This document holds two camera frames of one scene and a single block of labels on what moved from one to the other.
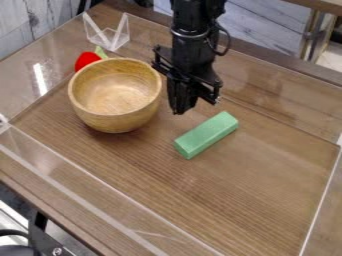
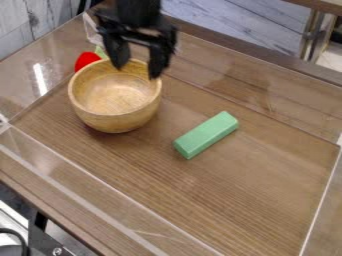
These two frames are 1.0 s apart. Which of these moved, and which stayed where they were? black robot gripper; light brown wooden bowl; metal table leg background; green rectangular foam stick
Moved: black robot gripper
Stayed: metal table leg background; green rectangular foam stick; light brown wooden bowl
